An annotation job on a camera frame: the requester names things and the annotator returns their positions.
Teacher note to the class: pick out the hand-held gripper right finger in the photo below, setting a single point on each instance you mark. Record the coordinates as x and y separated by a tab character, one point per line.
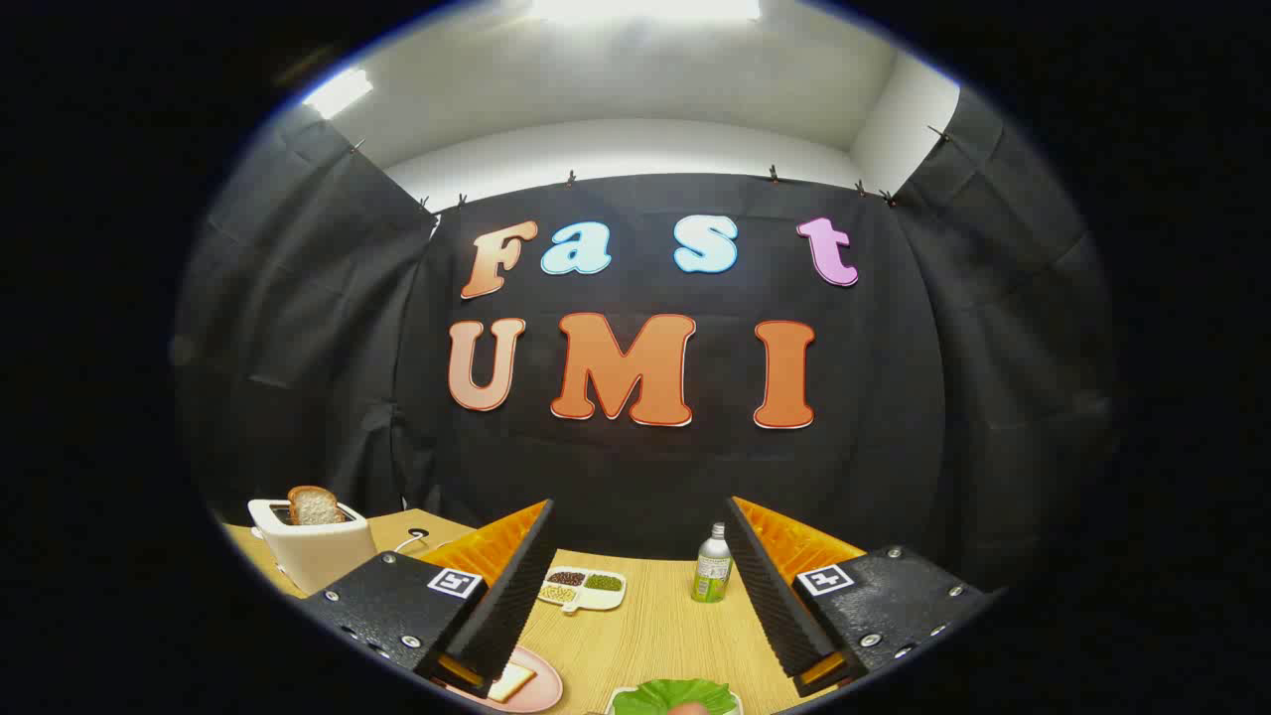
770	596

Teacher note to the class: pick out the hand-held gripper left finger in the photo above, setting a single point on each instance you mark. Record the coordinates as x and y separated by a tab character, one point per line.
516	596

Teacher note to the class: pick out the pink ham slice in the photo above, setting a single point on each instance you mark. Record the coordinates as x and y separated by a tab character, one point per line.
688	709

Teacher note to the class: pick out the green lettuce leaf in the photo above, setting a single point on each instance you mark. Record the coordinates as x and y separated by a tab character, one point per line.
660	697

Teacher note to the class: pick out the brown crust bread slice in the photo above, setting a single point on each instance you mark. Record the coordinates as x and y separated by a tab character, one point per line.
316	506

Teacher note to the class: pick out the pile of yellow beans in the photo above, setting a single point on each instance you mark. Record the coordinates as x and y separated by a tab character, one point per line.
557	593

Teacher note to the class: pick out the pile of dark beans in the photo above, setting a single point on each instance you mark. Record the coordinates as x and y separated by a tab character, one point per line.
566	577

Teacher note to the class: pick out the silver green bottle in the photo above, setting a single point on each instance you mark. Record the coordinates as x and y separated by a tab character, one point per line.
712	571

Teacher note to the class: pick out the white divided dish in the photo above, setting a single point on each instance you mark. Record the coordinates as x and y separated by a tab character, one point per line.
581	600

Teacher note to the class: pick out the square white bread slice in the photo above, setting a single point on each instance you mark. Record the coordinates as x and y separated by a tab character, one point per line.
513	681

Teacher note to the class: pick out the pile of green beans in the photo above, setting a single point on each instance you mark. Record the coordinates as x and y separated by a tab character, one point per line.
603	582

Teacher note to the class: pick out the pink plate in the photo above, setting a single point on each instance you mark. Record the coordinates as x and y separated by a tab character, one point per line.
541	695

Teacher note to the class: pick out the white square plate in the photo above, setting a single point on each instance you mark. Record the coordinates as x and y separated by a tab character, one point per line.
611	707

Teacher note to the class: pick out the black backdrop cloth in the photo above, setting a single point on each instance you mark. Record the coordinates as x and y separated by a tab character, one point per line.
645	477

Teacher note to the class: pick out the white toaster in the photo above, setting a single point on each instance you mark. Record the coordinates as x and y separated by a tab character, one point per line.
323	556

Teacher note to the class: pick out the ceiling light panel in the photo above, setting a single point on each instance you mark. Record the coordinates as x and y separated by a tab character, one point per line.
338	92

